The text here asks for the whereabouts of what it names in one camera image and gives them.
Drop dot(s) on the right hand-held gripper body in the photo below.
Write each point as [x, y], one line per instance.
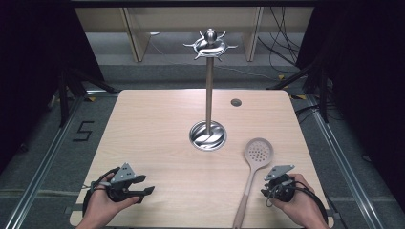
[280, 173]

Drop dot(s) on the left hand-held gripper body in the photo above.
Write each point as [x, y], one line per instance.
[122, 178]

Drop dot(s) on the pale pink slotted spoon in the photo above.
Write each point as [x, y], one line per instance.
[258, 153]

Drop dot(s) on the person's left hand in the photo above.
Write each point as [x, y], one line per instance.
[102, 205]

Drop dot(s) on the person's right hand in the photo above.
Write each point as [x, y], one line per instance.
[302, 206]

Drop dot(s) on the yellow black floor tape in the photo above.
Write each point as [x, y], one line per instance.
[281, 77]
[299, 96]
[91, 99]

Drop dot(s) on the grey round table grommet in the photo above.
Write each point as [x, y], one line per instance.
[236, 102]

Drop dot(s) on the black tripod stand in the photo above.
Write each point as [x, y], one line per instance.
[322, 92]
[65, 95]

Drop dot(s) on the silver metal utensil stand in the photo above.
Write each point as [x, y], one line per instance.
[209, 95]

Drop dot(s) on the black curtain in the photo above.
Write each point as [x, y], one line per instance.
[31, 63]
[366, 79]

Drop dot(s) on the light wooden shelf unit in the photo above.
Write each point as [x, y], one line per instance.
[137, 35]

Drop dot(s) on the aluminium floor rail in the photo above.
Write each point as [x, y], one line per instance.
[344, 165]
[41, 171]

